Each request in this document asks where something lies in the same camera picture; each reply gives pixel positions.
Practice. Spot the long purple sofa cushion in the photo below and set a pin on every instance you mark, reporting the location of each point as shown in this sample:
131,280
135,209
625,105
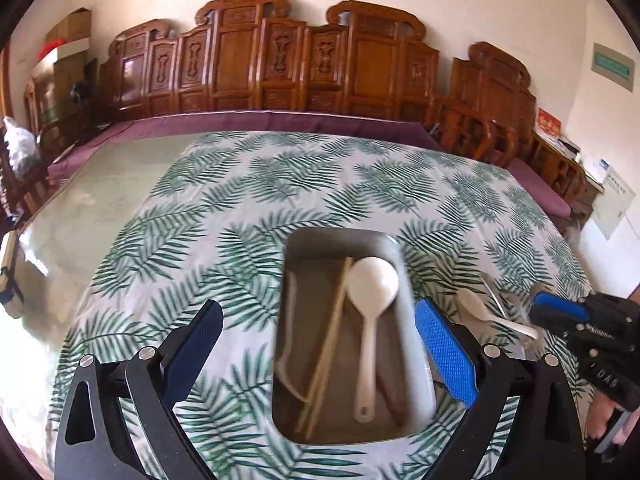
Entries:
250,120

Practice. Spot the grey metal tray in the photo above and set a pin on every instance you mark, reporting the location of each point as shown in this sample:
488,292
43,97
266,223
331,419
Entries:
310,270

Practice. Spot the white wall panel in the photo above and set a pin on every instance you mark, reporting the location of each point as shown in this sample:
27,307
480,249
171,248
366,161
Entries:
612,205

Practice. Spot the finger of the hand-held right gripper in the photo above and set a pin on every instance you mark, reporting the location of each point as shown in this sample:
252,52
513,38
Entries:
555,324
557,304

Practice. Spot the wooden side table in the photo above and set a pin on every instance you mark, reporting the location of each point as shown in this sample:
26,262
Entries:
575,175

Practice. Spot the brown cardboard box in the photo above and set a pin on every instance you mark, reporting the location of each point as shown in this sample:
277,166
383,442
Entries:
70,25

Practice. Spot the leaf print tablecloth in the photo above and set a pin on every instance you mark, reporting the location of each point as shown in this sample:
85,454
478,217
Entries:
300,185

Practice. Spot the carved wooden armchair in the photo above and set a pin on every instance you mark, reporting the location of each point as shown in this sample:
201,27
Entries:
495,90

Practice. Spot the white desk device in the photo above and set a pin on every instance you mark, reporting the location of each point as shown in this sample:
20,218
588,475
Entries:
596,167

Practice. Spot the clear plastic fork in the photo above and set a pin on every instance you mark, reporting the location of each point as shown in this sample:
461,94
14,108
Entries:
500,299

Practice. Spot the red ornament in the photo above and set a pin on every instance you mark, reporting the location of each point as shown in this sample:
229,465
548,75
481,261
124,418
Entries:
51,49

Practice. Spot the wooden chopstick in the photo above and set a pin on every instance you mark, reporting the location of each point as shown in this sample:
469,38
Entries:
325,365
330,325

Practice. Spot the wooden dining chair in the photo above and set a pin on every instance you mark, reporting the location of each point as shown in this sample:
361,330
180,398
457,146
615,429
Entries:
27,190

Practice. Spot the black fan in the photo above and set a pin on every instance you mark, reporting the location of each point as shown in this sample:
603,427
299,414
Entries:
81,92

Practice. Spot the clear plastic bag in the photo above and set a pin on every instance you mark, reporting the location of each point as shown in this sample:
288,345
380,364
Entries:
20,145

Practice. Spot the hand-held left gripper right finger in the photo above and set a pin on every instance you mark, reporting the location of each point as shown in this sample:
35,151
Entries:
445,350

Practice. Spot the square purple seat cushion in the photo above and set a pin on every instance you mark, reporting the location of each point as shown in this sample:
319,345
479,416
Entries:
542,187

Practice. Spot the person's right hand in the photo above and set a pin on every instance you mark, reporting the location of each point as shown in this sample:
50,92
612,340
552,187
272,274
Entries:
605,417

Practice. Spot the large white plastic spoon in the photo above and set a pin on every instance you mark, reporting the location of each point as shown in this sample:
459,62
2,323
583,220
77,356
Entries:
372,285

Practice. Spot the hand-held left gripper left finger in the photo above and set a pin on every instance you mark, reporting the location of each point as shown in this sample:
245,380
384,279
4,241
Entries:
197,355

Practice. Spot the green wall sign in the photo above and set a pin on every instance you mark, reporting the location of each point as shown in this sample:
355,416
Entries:
612,62

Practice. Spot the small white plastic spoon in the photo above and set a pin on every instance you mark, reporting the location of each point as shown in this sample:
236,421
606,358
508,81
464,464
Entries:
472,302

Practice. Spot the carved wooden sofa bench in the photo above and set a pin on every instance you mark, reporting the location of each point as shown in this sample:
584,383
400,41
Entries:
240,60

